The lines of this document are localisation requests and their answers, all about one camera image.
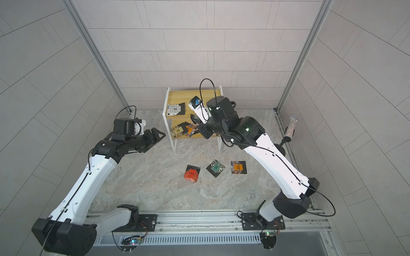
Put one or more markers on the orange label tea bag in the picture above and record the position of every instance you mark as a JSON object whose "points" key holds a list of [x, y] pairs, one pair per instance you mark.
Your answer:
{"points": [[238, 167]]}

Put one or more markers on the green label tea bag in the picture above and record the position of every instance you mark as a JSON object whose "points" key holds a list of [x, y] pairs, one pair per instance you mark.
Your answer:
{"points": [[215, 168]]}

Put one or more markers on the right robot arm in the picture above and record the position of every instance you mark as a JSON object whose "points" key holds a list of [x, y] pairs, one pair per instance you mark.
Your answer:
{"points": [[295, 188]]}

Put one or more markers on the orange tea bag lower shelf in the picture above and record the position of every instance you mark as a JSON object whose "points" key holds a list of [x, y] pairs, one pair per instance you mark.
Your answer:
{"points": [[191, 130]]}

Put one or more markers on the red tea bag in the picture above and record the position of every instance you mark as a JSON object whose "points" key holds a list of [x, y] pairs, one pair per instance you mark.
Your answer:
{"points": [[192, 173]]}

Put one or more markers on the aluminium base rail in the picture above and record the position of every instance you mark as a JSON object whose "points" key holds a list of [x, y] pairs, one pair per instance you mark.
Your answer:
{"points": [[222, 227]]}

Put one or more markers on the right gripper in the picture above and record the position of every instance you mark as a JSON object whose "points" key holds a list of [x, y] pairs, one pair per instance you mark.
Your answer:
{"points": [[207, 131]]}

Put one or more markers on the wooden two-tier shelf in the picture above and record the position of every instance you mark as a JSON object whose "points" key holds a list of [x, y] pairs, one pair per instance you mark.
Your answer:
{"points": [[175, 96]]}

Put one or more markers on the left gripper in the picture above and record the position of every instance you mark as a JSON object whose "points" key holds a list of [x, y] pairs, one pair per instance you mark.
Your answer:
{"points": [[150, 140]]}

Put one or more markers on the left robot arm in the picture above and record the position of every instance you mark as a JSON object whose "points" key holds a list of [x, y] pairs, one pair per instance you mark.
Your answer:
{"points": [[65, 231]]}

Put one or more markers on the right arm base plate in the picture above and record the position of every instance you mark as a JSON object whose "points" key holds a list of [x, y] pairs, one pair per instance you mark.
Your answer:
{"points": [[253, 221]]}

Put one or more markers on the circuit board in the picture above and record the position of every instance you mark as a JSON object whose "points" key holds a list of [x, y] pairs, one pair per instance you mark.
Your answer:
{"points": [[268, 240], [130, 243]]}

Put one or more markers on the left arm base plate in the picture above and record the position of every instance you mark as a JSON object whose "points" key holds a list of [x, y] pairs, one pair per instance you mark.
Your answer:
{"points": [[142, 223]]}

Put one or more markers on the left circuit board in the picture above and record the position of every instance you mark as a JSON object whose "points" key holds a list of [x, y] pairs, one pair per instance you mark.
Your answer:
{"points": [[130, 243]]}

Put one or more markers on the yellow label tea bag lower-left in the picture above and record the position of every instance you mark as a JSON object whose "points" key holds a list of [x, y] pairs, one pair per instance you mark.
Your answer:
{"points": [[177, 131]]}

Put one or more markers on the right circuit board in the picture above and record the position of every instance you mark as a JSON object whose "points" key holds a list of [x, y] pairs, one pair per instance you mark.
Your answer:
{"points": [[268, 240]]}

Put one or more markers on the white label tea bag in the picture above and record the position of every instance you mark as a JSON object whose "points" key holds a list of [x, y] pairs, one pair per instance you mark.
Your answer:
{"points": [[176, 109]]}

